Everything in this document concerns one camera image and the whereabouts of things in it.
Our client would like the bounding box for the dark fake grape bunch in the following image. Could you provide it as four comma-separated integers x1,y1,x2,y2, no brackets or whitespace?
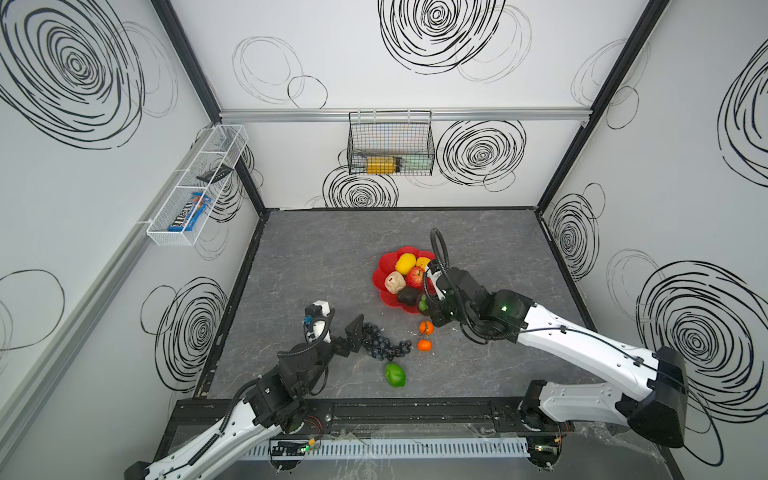
362,323,414,361

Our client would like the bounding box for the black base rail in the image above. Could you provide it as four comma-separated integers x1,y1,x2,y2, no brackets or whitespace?
164,397,573,438

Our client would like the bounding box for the green fake pepper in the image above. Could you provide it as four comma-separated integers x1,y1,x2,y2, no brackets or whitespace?
385,362,406,388

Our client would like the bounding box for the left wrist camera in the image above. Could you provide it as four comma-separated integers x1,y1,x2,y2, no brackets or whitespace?
303,300,335,344

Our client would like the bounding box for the white wire wall shelf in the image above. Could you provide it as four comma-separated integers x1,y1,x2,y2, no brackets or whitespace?
146,124,248,247

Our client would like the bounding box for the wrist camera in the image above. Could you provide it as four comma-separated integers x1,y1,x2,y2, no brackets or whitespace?
303,300,335,344
424,269,446,302

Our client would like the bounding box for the blue candy packet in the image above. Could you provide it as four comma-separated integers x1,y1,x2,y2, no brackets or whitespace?
167,192,210,232

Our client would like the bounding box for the black wire wall basket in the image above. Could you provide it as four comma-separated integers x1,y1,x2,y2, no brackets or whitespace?
346,109,436,175

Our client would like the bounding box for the lower orange fake tangerine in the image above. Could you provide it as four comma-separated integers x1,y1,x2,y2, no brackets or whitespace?
417,339,433,352

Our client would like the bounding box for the green box in basket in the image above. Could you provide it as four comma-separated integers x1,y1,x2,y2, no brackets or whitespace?
399,154,434,176

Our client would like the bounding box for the black remote control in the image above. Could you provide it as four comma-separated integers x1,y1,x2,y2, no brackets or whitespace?
196,164,233,184

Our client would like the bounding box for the small yellow fake pear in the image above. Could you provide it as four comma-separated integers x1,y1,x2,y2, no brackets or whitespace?
416,257,431,270

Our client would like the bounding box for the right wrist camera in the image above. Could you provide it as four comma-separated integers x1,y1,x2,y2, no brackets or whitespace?
424,269,446,302

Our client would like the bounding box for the orange fake tangerine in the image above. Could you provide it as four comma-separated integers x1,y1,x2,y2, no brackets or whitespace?
419,320,434,336
417,339,433,352

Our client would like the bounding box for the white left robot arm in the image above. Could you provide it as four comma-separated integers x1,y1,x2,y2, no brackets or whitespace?
123,314,364,479

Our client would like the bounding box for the white slotted cable duct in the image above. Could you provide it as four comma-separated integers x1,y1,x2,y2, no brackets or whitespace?
241,437,530,461

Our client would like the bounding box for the yellow fake lemon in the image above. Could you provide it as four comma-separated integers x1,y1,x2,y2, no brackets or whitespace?
395,253,417,277

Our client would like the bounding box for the yellow box in basket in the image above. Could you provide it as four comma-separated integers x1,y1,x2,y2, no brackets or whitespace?
365,156,400,175

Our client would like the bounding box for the upper orange fake tangerine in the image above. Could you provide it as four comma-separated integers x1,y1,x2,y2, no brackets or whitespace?
419,320,434,336

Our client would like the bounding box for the dark fake avocado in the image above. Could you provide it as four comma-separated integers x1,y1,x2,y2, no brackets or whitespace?
396,286,423,307

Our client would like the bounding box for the red fake apple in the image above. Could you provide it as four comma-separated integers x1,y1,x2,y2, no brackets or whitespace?
405,266,425,289

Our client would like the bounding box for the red flower-shaped fruit bowl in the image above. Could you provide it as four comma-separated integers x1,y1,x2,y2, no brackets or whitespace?
372,246,436,314

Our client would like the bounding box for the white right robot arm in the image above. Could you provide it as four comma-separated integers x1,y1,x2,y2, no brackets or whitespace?
424,261,688,448

